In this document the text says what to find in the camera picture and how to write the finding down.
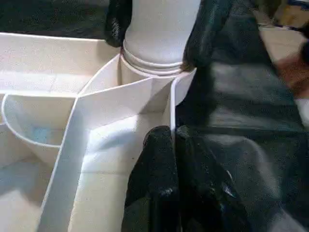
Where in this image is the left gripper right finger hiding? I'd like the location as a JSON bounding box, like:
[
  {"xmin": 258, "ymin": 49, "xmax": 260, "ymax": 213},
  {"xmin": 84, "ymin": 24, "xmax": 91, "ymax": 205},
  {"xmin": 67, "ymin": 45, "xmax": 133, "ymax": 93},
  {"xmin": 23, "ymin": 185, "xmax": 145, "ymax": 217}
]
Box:
[{"xmin": 175, "ymin": 125, "xmax": 252, "ymax": 232}]

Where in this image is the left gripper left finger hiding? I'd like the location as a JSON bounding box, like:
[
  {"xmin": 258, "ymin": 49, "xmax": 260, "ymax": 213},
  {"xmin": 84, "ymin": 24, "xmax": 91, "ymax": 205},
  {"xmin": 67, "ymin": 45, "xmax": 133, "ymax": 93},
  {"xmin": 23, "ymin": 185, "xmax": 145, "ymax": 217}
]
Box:
[{"xmin": 121, "ymin": 126, "xmax": 180, "ymax": 232}]

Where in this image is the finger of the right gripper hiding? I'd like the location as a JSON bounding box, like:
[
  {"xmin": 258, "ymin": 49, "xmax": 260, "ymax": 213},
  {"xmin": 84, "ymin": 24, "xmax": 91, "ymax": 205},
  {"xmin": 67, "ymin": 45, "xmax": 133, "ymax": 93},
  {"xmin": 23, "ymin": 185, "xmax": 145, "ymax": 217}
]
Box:
[
  {"xmin": 183, "ymin": 0, "xmax": 243, "ymax": 69},
  {"xmin": 103, "ymin": 0, "xmax": 134, "ymax": 48}
]

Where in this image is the white plastic table leg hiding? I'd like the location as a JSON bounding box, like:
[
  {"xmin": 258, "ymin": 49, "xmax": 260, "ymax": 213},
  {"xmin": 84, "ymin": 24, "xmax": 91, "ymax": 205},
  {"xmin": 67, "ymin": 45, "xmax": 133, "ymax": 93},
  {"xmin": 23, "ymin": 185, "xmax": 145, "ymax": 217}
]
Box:
[{"xmin": 120, "ymin": 0, "xmax": 202, "ymax": 77}]

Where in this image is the white plastic table top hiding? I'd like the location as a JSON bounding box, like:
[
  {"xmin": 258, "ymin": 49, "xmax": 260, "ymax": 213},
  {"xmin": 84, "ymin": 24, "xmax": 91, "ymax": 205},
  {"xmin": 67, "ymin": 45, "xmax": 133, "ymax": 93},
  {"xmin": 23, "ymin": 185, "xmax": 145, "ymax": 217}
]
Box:
[{"xmin": 0, "ymin": 31, "xmax": 198, "ymax": 232}]

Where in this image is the black work mat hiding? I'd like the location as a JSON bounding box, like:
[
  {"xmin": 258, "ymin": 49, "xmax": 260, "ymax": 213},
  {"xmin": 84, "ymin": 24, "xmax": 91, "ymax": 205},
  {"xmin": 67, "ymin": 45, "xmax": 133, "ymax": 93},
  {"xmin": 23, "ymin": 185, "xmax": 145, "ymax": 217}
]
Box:
[{"xmin": 0, "ymin": 0, "xmax": 309, "ymax": 232}]

